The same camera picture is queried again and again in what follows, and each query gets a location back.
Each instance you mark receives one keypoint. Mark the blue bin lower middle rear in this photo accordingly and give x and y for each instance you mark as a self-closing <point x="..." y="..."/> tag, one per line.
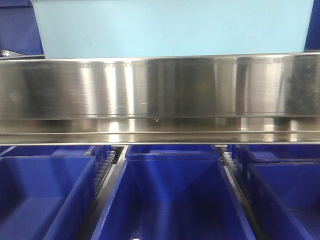
<point x="172" y="151"/>

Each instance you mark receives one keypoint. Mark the steel lane divider left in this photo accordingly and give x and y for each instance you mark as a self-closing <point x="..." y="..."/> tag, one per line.
<point x="107" y="183"/>

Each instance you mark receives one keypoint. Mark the blue bin lower left rear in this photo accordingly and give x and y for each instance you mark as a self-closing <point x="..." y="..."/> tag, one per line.
<point x="99" y="151"/>

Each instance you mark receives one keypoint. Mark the light blue plastic bin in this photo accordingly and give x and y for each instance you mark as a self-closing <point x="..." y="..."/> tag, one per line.
<point x="158" y="28"/>

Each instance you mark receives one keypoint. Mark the blue bin upper left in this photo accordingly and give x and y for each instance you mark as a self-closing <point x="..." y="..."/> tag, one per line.
<point x="19" y="33"/>

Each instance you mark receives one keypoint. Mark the roller track divider right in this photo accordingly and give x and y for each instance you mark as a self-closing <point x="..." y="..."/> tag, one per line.
<point x="241" y="190"/>

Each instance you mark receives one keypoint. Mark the stainless steel shelf front rail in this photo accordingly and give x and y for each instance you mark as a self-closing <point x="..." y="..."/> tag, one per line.
<point x="210" y="99"/>

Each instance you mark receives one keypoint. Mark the blue bin lower right rear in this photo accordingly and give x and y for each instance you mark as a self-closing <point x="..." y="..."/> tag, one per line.
<point x="274" y="153"/>

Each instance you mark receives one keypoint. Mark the blue bin upper right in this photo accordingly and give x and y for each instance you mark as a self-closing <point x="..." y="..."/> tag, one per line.
<point x="312" y="42"/>

